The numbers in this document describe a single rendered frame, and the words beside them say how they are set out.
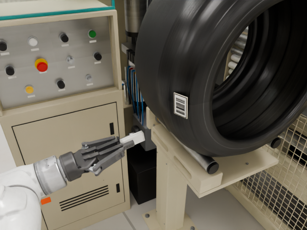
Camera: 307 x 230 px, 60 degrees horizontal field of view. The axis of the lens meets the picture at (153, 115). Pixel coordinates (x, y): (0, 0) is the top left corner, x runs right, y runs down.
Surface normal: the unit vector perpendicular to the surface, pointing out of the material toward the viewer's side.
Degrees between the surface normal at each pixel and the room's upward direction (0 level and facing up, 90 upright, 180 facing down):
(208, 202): 0
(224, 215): 0
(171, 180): 90
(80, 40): 90
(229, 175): 0
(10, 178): 11
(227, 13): 58
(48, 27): 90
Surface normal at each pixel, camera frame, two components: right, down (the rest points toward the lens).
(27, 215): 0.65, -0.76
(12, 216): 0.26, -0.93
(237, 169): 0.00, -0.84
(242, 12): 0.34, 0.38
